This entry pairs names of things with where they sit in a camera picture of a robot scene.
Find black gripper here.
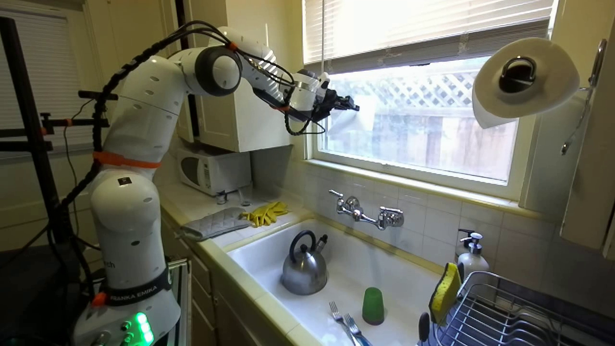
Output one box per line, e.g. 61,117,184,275
310,87,360,121

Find kitchen window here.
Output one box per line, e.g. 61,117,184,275
305,56,541,202

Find white window blinds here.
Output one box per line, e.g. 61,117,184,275
299,0,558,77

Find yellow rubber gloves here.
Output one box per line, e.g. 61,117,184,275
237,198,291,231

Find white toaster oven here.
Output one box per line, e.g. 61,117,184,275
176,148,255,200

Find grey metal kettle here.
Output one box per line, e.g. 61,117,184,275
278,229,332,298

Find white kitchen sink basin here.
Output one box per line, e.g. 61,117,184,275
224,217,451,346

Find paper towel holder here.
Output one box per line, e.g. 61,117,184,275
497,37,608,158

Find grey quilted cloth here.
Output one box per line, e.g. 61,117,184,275
178,204,253,242

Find white paper towel roll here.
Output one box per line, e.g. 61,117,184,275
470,35,583,131

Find soap pump dispenser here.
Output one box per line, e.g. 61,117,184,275
453,227,491,285

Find green plastic cup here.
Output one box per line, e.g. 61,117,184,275
358,285,387,327

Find yellow sponge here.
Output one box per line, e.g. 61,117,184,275
426,260,462,327

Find silver metal fork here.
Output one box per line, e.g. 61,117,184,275
326,300,355,346

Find cream base cabinets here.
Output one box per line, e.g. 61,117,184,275
159,210,293,346

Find black metal stand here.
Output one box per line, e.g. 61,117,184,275
0,15,120,258

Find white wall cabinet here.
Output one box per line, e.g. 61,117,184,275
176,25,297,156

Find chrome wall faucet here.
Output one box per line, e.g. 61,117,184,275
326,186,407,233

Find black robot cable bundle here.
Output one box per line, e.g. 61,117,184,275
53,19,322,258

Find blue handled utensil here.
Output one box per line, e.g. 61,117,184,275
341,311,372,346

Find orange strap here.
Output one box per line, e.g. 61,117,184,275
89,148,162,173

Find cream wall cabinet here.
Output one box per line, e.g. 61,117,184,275
558,17,615,260

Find metal wire dish rack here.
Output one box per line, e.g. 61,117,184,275
424,267,615,346

